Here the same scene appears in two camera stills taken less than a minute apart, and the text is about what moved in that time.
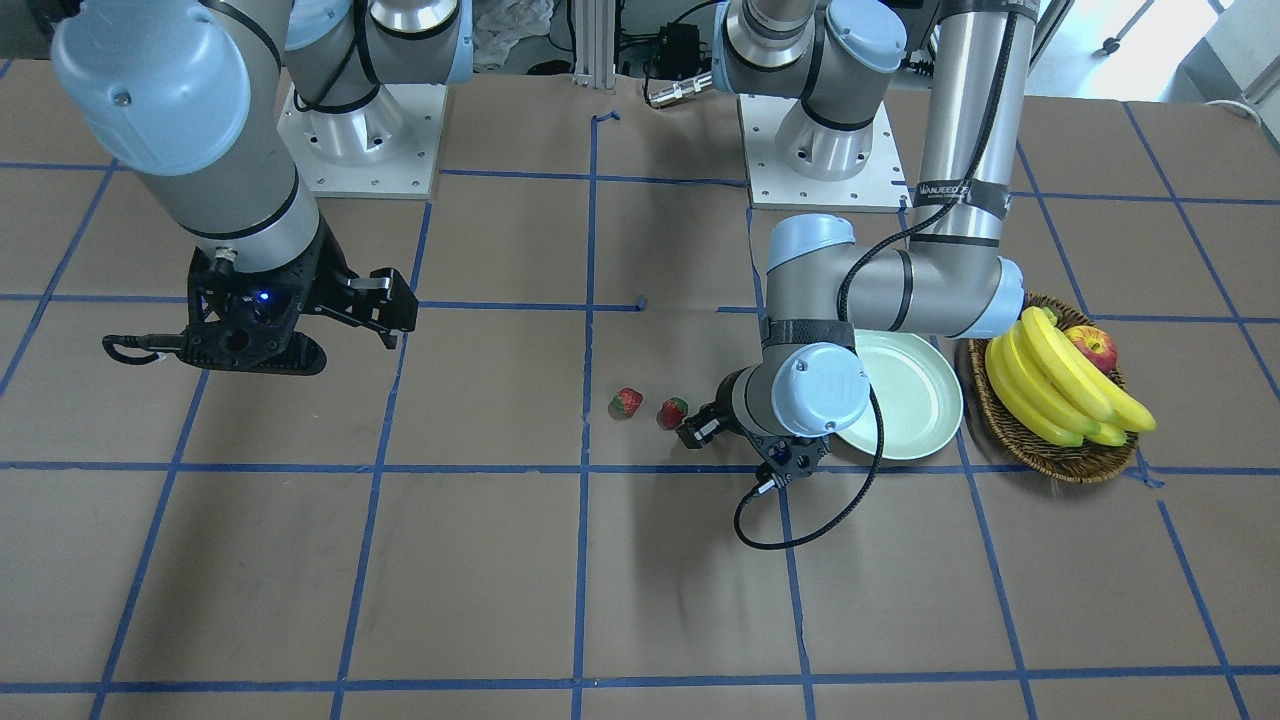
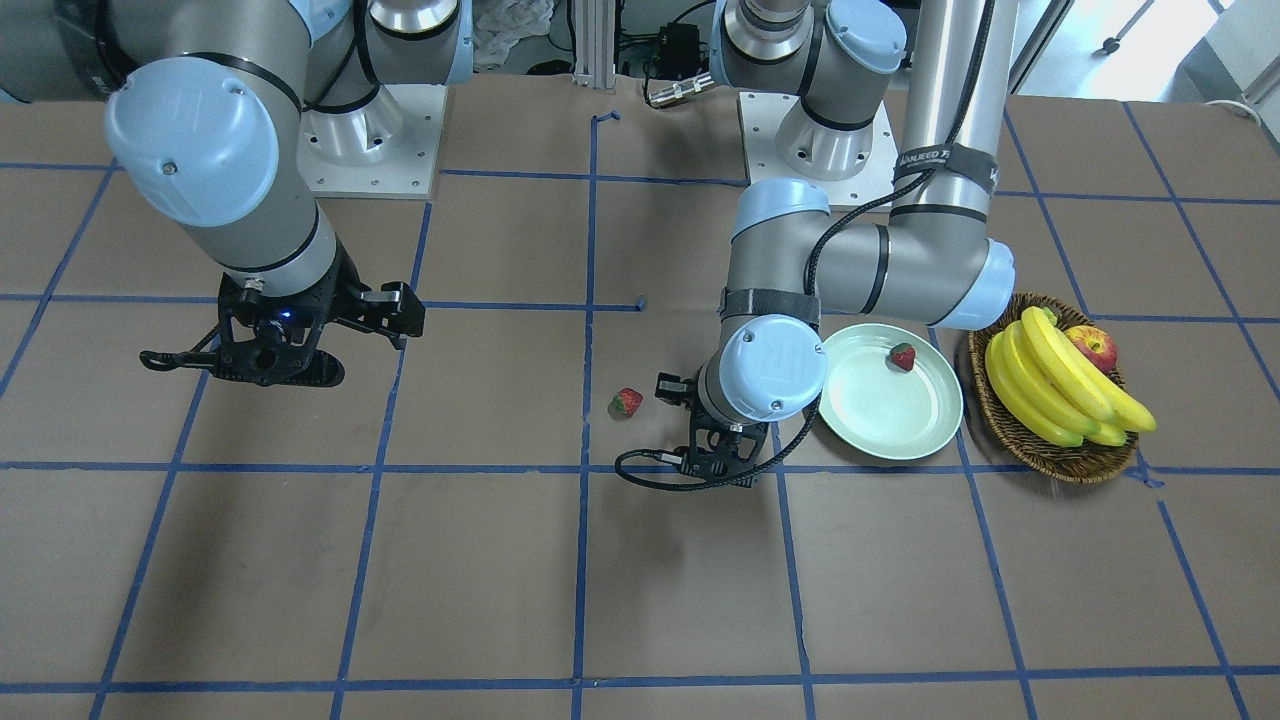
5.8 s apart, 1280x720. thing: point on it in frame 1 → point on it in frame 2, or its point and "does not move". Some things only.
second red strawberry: [627, 401] does not move
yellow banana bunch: [1051, 387] does not move
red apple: [1096, 344] does not move
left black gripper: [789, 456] → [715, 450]
